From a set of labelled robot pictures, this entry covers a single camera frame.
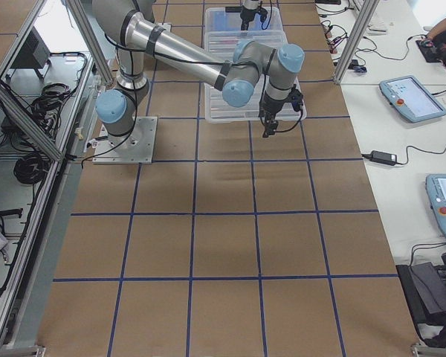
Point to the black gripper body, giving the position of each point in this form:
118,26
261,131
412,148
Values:
270,107
247,14

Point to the clear plastic box lid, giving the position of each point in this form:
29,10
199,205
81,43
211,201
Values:
258,59

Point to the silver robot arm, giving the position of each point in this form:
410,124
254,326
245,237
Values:
250,4
133,28

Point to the black power adapter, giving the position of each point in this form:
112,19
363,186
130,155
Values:
383,158

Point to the blue teach pendant far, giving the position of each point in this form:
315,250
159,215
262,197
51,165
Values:
411,99

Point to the black laptop bag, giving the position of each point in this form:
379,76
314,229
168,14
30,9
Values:
424,287

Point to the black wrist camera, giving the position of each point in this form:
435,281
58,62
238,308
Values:
263,15
295,98

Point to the black box latch handle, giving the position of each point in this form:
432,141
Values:
233,9

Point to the aluminium frame post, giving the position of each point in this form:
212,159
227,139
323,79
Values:
355,36

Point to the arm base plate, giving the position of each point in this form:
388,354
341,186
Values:
138,148

